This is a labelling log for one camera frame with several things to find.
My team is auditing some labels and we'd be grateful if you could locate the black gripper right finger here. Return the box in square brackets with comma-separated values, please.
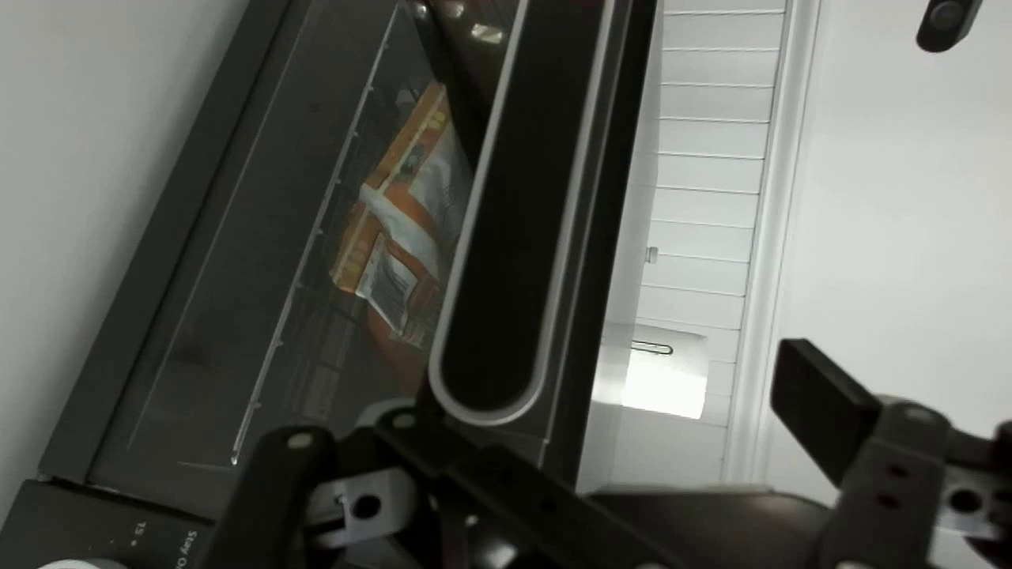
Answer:
[769, 336, 1012, 569]

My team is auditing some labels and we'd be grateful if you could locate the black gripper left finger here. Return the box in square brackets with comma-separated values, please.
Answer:
[209, 405, 683, 569]

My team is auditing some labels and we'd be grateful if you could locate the black glass oven door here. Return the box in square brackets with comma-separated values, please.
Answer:
[34, 0, 665, 520]

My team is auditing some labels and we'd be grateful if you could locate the black toaster oven body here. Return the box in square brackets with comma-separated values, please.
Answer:
[0, 474, 250, 569]

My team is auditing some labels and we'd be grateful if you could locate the white clipped paper sheet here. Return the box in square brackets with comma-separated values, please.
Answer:
[592, 323, 711, 427]

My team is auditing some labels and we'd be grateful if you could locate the black wall fixture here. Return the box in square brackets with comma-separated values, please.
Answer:
[913, 0, 986, 57]

